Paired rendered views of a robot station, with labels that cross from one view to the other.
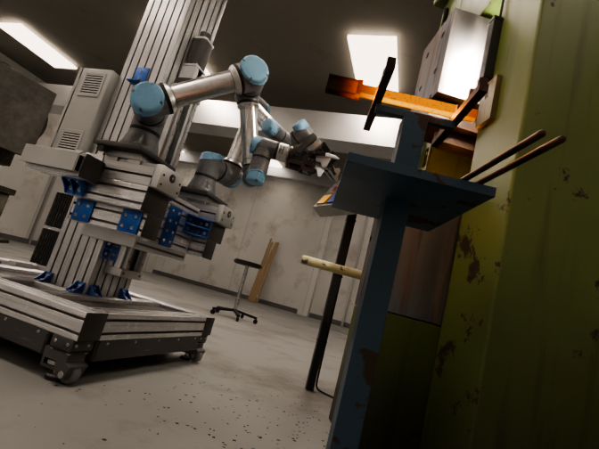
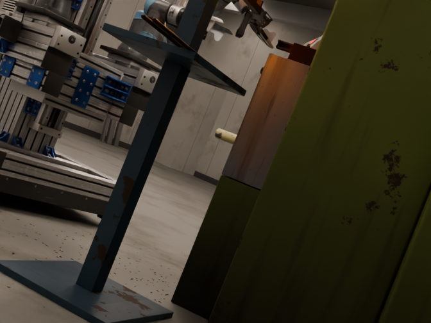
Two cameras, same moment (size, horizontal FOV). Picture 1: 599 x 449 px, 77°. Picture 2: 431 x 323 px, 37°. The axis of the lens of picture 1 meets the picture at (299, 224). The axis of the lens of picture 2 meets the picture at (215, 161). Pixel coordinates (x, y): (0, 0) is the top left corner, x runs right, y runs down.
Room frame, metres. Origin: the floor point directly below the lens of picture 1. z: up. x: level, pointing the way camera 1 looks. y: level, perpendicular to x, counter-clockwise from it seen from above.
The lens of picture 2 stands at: (-0.79, -1.07, 0.51)
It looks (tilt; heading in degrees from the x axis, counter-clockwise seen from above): 0 degrees down; 20
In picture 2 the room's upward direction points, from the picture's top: 22 degrees clockwise
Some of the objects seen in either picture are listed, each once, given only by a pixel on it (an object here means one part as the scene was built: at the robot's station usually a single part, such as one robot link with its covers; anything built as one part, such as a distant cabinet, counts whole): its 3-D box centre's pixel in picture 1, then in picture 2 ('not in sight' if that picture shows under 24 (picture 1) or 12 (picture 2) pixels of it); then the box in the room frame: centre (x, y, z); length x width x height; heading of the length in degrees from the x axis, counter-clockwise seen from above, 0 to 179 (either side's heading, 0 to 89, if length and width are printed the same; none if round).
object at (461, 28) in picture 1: (479, 77); not in sight; (1.50, -0.60, 1.56); 0.42 x 0.39 x 0.40; 94
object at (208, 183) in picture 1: (202, 185); (135, 47); (1.93, 0.54, 0.87); 0.15 x 0.15 x 0.10
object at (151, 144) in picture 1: (141, 142); (55, 4); (1.46, 0.69, 0.87); 0.15 x 0.15 x 0.10
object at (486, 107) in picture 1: (488, 102); not in sight; (1.22, -0.54, 1.27); 0.09 x 0.02 x 0.17; 4
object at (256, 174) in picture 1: (257, 171); (151, 34); (1.48, 0.22, 0.88); 0.11 x 0.08 x 0.11; 15
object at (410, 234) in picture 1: (446, 269); (328, 149); (1.49, -0.61, 0.69); 0.56 x 0.38 x 0.45; 94
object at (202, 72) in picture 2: (396, 200); (179, 61); (0.92, -0.22, 0.74); 0.40 x 0.30 x 0.02; 177
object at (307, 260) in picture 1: (344, 271); (262, 150); (1.86, -0.27, 0.62); 0.44 x 0.05 x 0.05; 94
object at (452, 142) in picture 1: (472, 148); not in sight; (1.52, -0.64, 1.24); 0.30 x 0.07 x 0.06; 94
